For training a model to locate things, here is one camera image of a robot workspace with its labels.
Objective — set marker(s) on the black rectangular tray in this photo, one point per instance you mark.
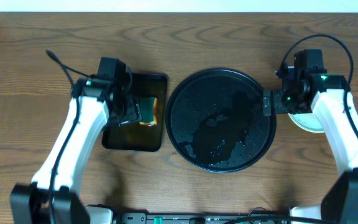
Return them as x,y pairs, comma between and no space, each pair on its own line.
136,137

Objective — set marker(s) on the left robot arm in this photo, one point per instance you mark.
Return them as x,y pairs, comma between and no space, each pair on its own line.
53,194

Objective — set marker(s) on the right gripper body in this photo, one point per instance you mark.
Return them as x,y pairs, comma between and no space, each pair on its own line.
289,101

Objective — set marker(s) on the black round tray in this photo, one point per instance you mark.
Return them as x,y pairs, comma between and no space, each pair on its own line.
214,120

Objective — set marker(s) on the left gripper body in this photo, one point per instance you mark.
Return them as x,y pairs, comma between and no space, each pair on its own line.
132,111

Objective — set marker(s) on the orange green sponge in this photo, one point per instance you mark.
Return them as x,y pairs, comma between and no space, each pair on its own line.
148,110

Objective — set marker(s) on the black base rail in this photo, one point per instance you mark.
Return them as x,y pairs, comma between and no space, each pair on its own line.
179,218

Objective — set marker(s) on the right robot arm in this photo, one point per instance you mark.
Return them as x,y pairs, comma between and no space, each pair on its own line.
325,96

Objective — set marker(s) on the mint green plate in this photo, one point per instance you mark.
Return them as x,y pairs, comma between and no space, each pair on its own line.
307,122

